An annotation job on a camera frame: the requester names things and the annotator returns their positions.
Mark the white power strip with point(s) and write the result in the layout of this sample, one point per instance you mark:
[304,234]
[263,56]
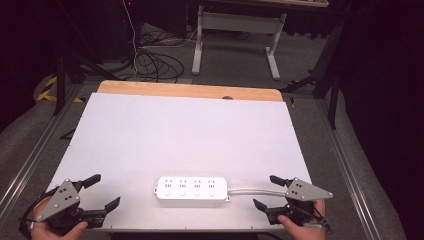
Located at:
[191,188]

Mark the white board sheet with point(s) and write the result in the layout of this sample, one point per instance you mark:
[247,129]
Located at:
[186,136]

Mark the yellow black floor tape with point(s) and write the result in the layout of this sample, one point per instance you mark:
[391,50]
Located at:
[50,88]

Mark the aluminium floor rail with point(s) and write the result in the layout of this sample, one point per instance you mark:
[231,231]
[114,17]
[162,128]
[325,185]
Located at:
[36,150]
[346,166]

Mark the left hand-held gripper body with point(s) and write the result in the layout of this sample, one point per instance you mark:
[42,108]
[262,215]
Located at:
[60,198]

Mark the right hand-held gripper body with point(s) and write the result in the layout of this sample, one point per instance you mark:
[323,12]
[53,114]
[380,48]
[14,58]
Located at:
[305,191]

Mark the person's left hand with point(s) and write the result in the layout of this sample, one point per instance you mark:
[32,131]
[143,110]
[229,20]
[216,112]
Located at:
[50,233]

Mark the person's right hand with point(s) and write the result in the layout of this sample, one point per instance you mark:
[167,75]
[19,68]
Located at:
[306,231]

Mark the black tripod stand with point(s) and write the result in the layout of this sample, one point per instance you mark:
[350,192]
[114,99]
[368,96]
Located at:
[61,83]

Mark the black metal stand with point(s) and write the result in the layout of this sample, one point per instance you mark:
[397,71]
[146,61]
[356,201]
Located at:
[328,76]

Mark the white metal desk frame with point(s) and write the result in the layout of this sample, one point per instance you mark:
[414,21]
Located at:
[233,23]

